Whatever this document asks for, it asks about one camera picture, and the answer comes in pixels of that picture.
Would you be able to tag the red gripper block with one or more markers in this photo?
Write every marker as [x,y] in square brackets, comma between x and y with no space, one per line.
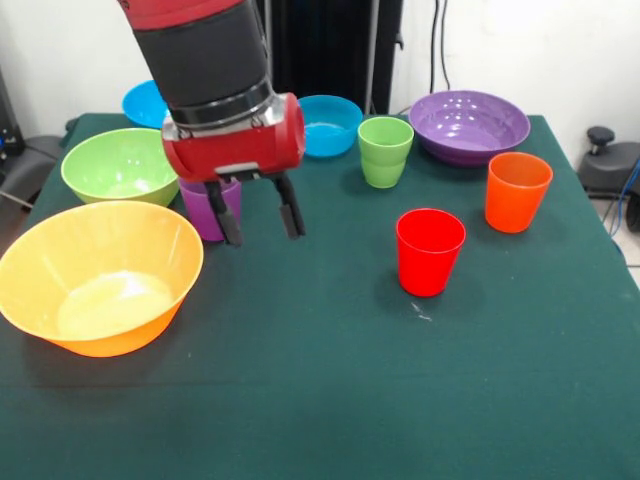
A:
[235,150]

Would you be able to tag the red plastic cup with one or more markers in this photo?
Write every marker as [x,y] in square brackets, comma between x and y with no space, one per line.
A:
[430,260]

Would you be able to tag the orange plastic cup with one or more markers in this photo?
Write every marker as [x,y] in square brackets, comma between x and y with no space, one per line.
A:
[517,200]

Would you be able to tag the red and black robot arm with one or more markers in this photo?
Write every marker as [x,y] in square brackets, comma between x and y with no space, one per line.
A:
[205,55]

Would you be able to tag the purple plastic cup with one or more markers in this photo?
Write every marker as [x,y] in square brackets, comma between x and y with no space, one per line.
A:
[200,215]

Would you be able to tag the small blue plastic bowl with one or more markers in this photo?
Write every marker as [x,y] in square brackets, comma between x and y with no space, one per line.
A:
[332,135]

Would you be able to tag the ridged green plastic cup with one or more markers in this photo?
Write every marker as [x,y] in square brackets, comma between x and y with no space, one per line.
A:
[385,160]

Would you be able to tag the green plastic bowl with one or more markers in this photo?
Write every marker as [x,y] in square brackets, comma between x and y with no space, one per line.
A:
[115,170]

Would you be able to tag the large blue plastic bowl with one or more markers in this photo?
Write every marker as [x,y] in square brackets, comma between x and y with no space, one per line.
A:
[142,107]

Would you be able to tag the dark green tablecloth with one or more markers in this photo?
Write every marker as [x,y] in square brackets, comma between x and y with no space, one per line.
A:
[350,375]

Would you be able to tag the orange plastic bowl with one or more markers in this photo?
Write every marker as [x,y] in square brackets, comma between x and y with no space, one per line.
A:
[100,300]

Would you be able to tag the purple plastic bowl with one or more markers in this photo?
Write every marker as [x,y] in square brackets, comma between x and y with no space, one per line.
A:
[465,125]

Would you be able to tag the black equipment box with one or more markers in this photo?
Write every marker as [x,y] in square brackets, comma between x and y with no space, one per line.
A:
[10,130]

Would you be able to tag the grey pedestal foot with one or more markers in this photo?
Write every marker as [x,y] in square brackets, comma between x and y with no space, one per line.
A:
[610,165]
[30,160]

